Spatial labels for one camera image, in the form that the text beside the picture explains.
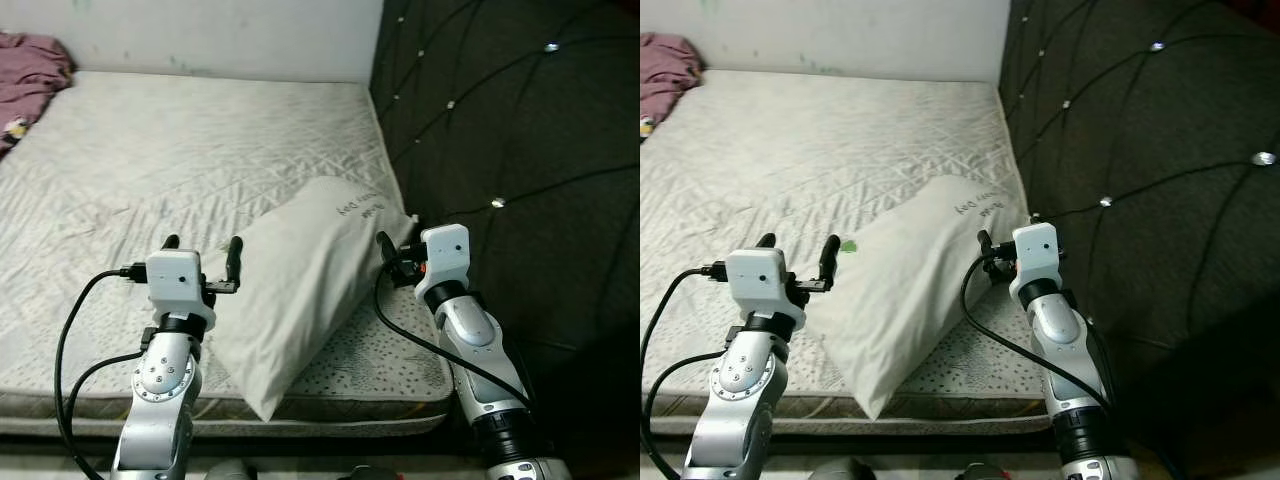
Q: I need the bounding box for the white pillow green tree print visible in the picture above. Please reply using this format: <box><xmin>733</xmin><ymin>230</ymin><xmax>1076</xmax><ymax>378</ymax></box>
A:
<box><xmin>205</xmin><ymin>176</ymin><xmax>419</xmax><ymax>423</ymax></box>
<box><xmin>812</xmin><ymin>175</ymin><xmax>1031</xmax><ymax>421</ymax></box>

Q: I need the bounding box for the purple cartoon print blanket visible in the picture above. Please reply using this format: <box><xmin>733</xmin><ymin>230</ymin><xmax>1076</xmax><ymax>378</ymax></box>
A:
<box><xmin>640</xmin><ymin>32</ymin><xmax>706</xmax><ymax>136</ymax></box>
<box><xmin>0</xmin><ymin>32</ymin><xmax>76</xmax><ymax>161</ymax></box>

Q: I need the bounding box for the grey patterned mattress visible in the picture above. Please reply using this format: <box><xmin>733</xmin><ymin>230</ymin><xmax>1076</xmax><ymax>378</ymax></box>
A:
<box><xmin>640</xmin><ymin>68</ymin><xmax>1056</xmax><ymax>436</ymax></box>
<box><xmin>0</xmin><ymin>68</ymin><xmax>456</xmax><ymax>438</ymax></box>

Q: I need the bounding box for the black tufted headboard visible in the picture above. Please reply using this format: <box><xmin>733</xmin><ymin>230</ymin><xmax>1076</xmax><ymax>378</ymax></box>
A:
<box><xmin>368</xmin><ymin>0</ymin><xmax>641</xmax><ymax>471</ymax></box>
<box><xmin>995</xmin><ymin>0</ymin><xmax>1280</xmax><ymax>471</ymax></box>

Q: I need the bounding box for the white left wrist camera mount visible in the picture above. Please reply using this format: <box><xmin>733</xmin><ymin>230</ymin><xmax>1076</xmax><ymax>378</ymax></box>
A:
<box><xmin>145</xmin><ymin>250</ymin><xmax>216</xmax><ymax>331</ymax></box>
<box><xmin>725</xmin><ymin>247</ymin><xmax>806</xmax><ymax>333</ymax></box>

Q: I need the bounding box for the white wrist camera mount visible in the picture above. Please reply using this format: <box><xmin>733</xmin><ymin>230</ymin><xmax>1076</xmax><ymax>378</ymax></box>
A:
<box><xmin>725</xmin><ymin>247</ymin><xmax>806</xmax><ymax>333</ymax></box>
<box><xmin>145</xmin><ymin>250</ymin><xmax>216</xmax><ymax>331</ymax></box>
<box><xmin>413</xmin><ymin>224</ymin><xmax>472</xmax><ymax>303</ymax></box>
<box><xmin>1008</xmin><ymin>222</ymin><xmax>1063</xmax><ymax>303</ymax></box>

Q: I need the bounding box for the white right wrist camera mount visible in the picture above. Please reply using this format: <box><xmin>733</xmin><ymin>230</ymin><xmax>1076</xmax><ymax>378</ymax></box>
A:
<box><xmin>1008</xmin><ymin>222</ymin><xmax>1063</xmax><ymax>303</ymax></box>
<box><xmin>413</xmin><ymin>224</ymin><xmax>472</xmax><ymax>303</ymax></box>

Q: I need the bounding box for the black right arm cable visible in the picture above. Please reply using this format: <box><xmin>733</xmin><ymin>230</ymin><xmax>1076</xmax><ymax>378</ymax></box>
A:
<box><xmin>960</xmin><ymin>258</ymin><xmax>1116</xmax><ymax>411</ymax></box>
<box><xmin>374</xmin><ymin>262</ymin><xmax>531</xmax><ymax>411</ymax></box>

